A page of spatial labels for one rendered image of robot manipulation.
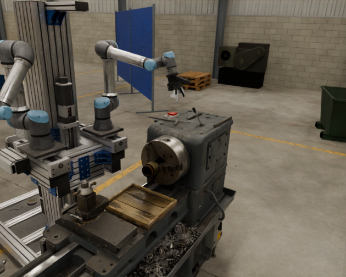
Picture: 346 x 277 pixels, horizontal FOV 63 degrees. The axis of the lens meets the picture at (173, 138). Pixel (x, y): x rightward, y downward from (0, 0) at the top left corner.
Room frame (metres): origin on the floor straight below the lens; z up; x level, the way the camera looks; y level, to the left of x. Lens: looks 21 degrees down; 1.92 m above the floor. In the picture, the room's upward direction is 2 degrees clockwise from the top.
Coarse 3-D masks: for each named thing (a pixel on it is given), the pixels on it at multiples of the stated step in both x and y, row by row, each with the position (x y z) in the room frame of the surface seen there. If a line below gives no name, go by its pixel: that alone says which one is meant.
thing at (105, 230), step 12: (72, 204) 1.34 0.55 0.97; (72, 216) 1.23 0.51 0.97; (108, 216) 1.25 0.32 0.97; (72, 228) 1.19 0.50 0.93; (84, 228) 1.14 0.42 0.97; (96, 228) 1.15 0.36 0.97; (108, 228) 1.15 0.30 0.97; (120, 228) 1.15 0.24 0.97; (132, 228) 1.16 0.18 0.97; (96, 240) 1.10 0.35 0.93; (108, 240) 1.07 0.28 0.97; (120, 240) 1.07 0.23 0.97
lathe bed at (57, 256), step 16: (160, 192) 1.71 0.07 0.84; (176, 192) 1.70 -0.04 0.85; (176, 208) 1.58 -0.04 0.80; (160, 224) 1.42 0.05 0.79; (176, 224) 1.57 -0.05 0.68; (144, 240) 1.29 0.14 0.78; (160, 240) 1.40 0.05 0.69; (48, 256) 1.08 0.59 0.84; (64, 256) 1.07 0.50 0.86; (80, 256) 1.10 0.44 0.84; (144, 256) 1.27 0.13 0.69; (16, 272) 0.96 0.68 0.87; (32, 272) 0.96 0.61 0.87; (48, 272) 0.99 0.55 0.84; (64, 272) 1.06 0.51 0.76; (80, 272) 0.99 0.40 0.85; (128, 272) 1.15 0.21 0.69
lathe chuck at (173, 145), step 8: (160, 144) 1.67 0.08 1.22; (168, 144) 1.65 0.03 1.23; (176, 144) 1.69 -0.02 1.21; (144, 152) 1.74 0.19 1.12; (160, 152) 1.67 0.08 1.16; (168, 152) 1.64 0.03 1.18; (176, 152) 1.62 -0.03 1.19; (184, 152) 1.67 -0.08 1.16; (144, 160) 1.74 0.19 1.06; (160, 160) 1.75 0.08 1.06; (168, 160) 1.64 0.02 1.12; (176, 160) 1.61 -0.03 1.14; (184, 160) 1.64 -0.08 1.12; (184, 168) 1.63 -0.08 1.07; (160, 176) 1.67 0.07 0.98; (168, 176) 1.64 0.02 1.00; (176, 176) 1.60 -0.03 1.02; (160, 184) 1.67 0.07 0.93; (168, 184) 1.64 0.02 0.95
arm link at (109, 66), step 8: (104, 40) 2.15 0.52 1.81; (112, 40) 2.25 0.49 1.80; (104, 64) 2.18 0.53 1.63; (112, 64) 2.19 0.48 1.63; (104, 72) 2.18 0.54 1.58; (112, 72) 2.19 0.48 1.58; (104, 80) 2.18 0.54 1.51; (112, 80) 2.18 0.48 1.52; (104, 88) 2.19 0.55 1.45; (112, 88) 2.18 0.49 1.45; (104, 96) 2.17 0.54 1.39; (112, 96) 2.17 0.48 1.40
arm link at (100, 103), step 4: (96, 100) 2.06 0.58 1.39; (100, 100) 2.06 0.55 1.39; (104, 100) 2.07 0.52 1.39; (108, 100) 2.07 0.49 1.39; (96, 104) 2.03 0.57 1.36; (100, 104) 2.02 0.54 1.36; (104, 104) 2.03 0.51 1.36; (108, 104) 2.06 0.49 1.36; (112, 104) 2.13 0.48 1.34; (96, 108) 2.03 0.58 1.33; (100, 108) 2.02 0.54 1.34; (104, 108) 2.03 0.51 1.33; (108, 108) 2.06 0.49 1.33; (112, 108) 2.12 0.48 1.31; (96, 112) 2.03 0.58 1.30; (100, 112) 2.02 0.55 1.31; (104, 112) 2.03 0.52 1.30; (108, 112) 2.06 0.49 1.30; (96, 116) 2.03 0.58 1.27; (100, 116) 2.02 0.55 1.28; (104, 116) 2.03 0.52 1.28; (108, 116) 2.05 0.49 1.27
